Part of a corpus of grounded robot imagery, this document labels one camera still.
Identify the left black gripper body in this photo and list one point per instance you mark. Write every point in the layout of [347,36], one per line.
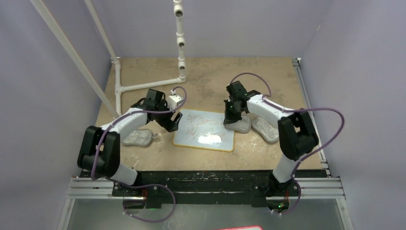
[164,118]

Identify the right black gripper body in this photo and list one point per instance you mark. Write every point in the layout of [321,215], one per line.
[230,104]

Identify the grey eraser pad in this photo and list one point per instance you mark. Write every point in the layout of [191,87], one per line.
[242,126]
[265,129]
[141,137]

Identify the yellow framed whiteboard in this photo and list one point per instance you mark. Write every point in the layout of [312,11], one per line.
[203,130]

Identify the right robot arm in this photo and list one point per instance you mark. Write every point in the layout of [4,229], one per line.
[297,134]

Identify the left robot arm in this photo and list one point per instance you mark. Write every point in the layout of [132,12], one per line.
[100,148]

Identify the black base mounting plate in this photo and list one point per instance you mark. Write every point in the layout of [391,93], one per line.
[244,187]

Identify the red edged object bottom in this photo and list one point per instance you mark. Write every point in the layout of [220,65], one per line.
[253,227]

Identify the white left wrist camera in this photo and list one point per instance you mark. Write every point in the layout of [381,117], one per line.
[174,100]

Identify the white PVC pipe frame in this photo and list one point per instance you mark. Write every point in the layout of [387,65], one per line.
[53,25]

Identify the aluminium extrusion rail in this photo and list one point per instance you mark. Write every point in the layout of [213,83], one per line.
[311,188]

